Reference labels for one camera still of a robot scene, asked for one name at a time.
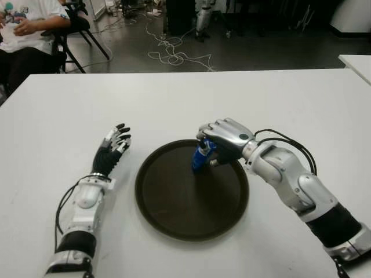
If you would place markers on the white power strip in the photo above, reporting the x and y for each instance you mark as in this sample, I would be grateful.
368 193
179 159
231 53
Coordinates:
155 12

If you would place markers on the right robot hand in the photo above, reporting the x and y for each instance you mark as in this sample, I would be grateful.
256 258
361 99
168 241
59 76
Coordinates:
232 136

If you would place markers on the white side table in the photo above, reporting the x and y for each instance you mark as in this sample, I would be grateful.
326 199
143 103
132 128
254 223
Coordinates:
359 65

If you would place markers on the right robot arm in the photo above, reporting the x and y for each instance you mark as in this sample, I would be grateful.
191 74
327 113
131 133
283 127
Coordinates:
304 185

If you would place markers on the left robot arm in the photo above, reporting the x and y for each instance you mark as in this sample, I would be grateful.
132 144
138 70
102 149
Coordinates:
81 220

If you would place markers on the white column black base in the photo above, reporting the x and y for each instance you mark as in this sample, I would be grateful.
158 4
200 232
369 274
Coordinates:
353 14

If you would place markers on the round dark brown tray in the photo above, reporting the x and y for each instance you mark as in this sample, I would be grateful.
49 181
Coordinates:
191 191

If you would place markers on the black folding chair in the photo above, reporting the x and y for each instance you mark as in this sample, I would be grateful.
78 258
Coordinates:
76 21

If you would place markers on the white framed panel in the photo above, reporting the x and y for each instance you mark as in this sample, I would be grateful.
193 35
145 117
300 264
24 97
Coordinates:
97 8

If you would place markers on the seated person white t-shirt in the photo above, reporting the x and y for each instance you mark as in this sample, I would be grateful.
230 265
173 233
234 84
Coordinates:
23 40

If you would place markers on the black cabinet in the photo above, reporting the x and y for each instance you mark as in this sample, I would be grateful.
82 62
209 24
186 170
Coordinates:
179 17

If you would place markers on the blue Oreo packet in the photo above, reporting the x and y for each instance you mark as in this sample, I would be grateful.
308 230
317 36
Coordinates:
201 157

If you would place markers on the silver folding frame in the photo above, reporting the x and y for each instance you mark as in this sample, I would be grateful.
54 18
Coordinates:
305 17

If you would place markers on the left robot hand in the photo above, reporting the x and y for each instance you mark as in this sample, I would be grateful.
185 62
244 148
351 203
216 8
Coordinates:
107 160

